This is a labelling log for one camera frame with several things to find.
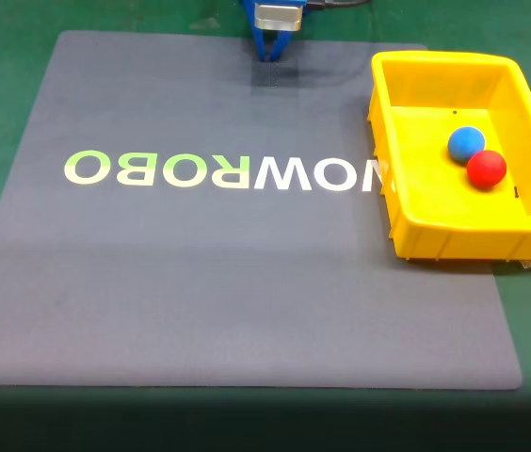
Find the blue ball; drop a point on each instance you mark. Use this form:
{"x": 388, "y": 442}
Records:
{"x": 464, "y": 142}

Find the yellow plastic bin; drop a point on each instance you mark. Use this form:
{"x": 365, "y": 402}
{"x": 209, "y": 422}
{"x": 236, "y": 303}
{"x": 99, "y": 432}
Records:
{"x": 435, "y": 188}

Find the red ball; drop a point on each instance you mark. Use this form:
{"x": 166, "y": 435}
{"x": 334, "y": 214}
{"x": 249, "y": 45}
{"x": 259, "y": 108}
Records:
{"x": 487, "y": 170}

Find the grey mat with lettering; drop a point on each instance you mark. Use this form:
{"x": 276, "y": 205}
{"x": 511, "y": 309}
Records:
{"x": 228, "y": 292}

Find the silver camera box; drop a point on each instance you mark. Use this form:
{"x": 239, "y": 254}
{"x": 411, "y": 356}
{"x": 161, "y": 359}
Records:
{"x": 278, "y": 18}

